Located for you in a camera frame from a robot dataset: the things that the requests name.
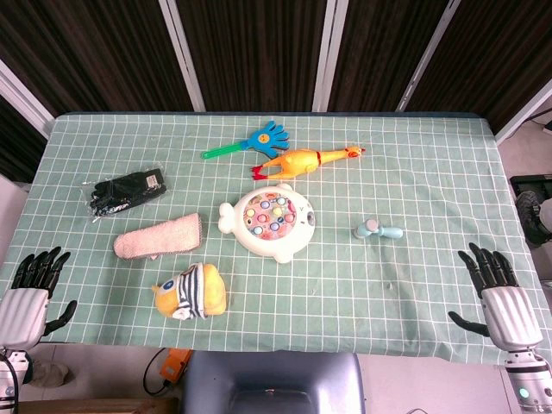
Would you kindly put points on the white partition post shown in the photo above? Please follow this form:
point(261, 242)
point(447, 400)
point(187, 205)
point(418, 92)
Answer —
point(21, 97)
point(427, 56)
point(183, 56)
point(524, 114)
point(330, 56)

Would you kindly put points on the black gloves in plastic bag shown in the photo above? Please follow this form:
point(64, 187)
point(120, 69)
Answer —
point(125, 192)

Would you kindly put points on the grey shoe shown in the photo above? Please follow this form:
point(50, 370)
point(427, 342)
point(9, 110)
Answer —
point(52, 374)

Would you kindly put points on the grey-blue robot torso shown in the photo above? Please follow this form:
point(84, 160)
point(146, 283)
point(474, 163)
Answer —
point(271, 384)

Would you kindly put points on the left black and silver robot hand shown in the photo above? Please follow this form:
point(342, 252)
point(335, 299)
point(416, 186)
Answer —
point(23, 317)

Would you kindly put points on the orange device under table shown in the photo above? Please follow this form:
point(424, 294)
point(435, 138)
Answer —
point(176, 364)

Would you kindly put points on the green checked tablecloth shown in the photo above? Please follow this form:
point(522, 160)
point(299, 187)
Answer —
point(388, 293)

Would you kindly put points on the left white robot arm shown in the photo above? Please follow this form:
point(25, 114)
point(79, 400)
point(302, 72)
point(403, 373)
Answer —
point(13, 366)

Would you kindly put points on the black monitor box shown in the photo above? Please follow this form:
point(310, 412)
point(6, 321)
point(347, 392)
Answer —
point(535, 187)

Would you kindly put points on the pink towel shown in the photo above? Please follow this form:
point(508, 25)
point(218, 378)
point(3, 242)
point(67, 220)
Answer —
point(159, 237)

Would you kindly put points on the blue hand clapper toy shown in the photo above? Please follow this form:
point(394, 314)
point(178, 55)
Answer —
point(265, 139)

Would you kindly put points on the dark shoe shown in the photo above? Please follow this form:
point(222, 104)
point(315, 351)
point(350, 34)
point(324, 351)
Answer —
point(530, 215)

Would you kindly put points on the yellow rubber chicken toy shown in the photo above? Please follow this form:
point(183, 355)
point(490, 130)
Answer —
point(295, 163)

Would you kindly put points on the white fishing game toy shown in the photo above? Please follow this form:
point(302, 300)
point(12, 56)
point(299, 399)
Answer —
point(267, 241)

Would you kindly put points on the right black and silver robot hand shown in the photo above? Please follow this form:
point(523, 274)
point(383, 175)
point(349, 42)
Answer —
point(511, 317)

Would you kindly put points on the yellow plush toy striped shirt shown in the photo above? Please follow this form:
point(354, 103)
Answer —
point(211, 293)

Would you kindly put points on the wooden board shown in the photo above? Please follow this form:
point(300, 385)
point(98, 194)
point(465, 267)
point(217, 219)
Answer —
point(86, 406)

